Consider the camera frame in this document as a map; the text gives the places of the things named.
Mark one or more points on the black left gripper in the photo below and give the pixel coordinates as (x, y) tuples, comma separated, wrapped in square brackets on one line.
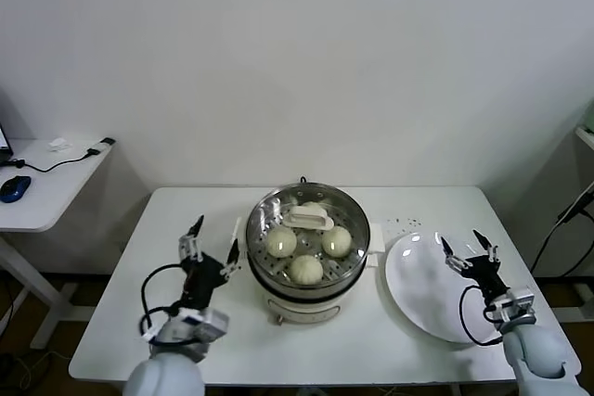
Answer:
[(204, 277)]

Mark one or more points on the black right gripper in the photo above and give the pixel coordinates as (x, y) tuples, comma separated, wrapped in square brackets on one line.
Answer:
[(485, 275)]

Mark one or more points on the white steamed baozi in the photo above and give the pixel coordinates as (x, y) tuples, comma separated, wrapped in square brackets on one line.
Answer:
[(306, 269), (313, 207), (282, 243), (336, 242)]

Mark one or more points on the glass pot lid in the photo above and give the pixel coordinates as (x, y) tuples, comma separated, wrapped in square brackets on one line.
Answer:
[(306, 220)]

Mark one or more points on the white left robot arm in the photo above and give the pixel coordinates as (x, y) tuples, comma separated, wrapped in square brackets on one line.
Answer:
[(164, 373)]

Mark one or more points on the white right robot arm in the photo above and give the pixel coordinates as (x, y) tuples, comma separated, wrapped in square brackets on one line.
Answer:
[(543, 359)]

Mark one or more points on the stainless steel steamer basket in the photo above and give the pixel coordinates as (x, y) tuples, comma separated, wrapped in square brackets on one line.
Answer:
[(325, 291)]

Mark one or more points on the white round plate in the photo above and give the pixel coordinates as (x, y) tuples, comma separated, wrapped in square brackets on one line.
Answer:
[(417, 284)]

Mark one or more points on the white electric cooker pot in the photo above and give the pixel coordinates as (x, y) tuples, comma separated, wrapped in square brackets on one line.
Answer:
[(301, 310)]

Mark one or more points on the white work table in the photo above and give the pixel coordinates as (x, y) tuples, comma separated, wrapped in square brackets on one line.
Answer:
[(362, 363)]

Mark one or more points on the white shelf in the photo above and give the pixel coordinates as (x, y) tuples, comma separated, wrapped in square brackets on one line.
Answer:
[(585, 132)]

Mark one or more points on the white side desk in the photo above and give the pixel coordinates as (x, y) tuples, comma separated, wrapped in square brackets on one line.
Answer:
[(46, 201)]

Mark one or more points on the pale green object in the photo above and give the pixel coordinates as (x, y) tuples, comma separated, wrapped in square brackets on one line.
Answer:
[(590, 120)]

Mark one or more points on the crumpled white tissue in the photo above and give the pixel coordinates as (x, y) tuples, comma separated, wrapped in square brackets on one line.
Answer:
[(59, 143)]

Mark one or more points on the blue computer mouse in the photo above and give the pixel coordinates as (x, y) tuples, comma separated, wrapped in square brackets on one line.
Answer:
[(16, 187)]

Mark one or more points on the black laptop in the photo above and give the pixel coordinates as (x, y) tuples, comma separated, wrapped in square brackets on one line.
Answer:
[(3, 136)]

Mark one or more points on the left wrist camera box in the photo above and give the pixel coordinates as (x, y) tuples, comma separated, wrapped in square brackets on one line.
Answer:
[(204, 323)]

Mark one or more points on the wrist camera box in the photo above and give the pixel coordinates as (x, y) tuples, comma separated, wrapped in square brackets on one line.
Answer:
[(204, 323), (515, 305)]

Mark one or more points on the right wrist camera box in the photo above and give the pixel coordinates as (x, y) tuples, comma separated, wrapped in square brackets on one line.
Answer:
[(515, 305)]

